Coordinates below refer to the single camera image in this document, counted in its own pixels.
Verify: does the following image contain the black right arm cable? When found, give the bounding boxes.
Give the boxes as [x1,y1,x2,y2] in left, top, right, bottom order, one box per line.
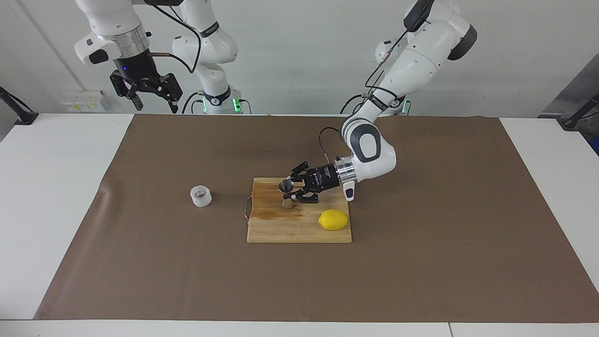
[143,0,203,75]

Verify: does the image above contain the yellow lemon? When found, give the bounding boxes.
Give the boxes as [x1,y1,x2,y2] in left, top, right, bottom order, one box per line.
[318,209,350,232]

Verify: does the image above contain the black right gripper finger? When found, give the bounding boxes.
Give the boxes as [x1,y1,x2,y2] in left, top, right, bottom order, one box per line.
[110,70,145,112]
[161,73,183,115]

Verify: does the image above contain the small clear plastic cup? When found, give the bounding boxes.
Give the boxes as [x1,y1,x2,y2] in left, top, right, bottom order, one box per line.
[190,185,213,208]

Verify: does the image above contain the wooden cutting board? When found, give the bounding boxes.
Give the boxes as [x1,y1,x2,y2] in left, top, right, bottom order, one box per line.
[243,177,353,244]

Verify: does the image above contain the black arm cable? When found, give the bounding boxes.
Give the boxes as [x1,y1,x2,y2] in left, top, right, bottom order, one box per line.
[319,27,413,160]
[143,0,203,75]

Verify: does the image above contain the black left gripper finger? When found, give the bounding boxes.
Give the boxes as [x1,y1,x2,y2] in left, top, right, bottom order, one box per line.
[293,187,321,205]
[289,161,311,183]

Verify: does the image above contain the black clamp stand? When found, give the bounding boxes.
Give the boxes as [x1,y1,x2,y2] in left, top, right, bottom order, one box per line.
[561,92,599,131]
[0,86,39,126]

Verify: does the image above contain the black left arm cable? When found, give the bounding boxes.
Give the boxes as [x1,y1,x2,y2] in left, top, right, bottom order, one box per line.
[319,27,413,160]

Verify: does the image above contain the brown paper table mat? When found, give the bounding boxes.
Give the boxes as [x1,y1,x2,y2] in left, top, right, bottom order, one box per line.
[34,114,599,324]

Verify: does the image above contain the steel double jigger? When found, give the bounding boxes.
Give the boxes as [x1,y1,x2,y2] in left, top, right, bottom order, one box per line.
[279,179,297,210]

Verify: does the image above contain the black left base cables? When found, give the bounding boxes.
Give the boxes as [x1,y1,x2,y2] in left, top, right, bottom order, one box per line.
[340,90,375,115]

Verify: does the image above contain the black base cables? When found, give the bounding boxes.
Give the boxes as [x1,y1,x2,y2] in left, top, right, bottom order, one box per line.
[181,91,207,115]
[340,90,375,115]

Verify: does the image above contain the white wall socket box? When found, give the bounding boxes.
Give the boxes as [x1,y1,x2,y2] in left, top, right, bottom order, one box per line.
[61,90,108,113]

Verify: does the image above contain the black right base cables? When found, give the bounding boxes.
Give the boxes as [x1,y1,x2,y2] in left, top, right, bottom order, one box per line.
[181,91,207,115]

